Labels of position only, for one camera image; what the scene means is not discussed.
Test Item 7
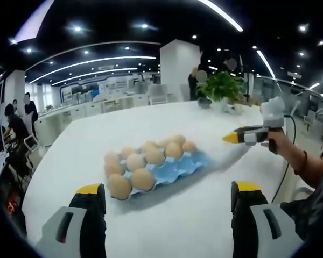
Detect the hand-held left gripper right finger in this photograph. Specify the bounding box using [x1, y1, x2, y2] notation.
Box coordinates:
[230, 180, 305, 258]

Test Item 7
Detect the cluster of brown eggs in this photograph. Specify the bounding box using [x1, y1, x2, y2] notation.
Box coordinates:
[103, 134, 199, 201]

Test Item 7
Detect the white frame office chair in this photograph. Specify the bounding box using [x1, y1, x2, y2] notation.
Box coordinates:
[23, 133, 40, 158]

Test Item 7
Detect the red bead bracelet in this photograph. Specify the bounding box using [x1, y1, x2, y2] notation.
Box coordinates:
[293, 150, 309, 175]

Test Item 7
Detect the grey office chair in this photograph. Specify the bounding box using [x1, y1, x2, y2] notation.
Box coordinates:
[303, 109, 318, 132]

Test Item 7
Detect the dark round bowl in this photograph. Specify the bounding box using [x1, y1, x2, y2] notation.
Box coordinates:
[197, 96, 213, 109]

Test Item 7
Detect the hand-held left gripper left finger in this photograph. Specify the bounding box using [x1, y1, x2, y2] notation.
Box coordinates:
[36, 183, 107, 258]

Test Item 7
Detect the white cabinet row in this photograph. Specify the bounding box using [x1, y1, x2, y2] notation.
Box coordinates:
[39, 94, 161, 121]

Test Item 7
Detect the blue egg tray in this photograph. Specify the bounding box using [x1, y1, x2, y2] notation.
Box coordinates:
[104, 146, 213, 201]

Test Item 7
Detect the white square pillar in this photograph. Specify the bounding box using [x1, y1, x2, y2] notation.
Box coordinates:
[159, 39, 201, 103]

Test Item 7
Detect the person's dark patterned shirt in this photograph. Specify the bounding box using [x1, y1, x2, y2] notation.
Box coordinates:
[279, 139, 323, 242]

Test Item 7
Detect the white table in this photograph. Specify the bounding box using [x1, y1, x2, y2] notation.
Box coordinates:
[21, 99, 294, 258]

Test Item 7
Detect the green potted plant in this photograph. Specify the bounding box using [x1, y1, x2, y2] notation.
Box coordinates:
[196, 71, 244, 112]

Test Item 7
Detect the person's right hand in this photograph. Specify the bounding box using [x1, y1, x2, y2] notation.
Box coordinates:
[266, 127, 307, 173]

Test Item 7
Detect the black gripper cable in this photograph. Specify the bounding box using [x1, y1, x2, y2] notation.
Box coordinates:
[271, 114, 297, 204]

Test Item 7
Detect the white mesh chair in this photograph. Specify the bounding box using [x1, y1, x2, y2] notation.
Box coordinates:
[147, 83, 170, 105]

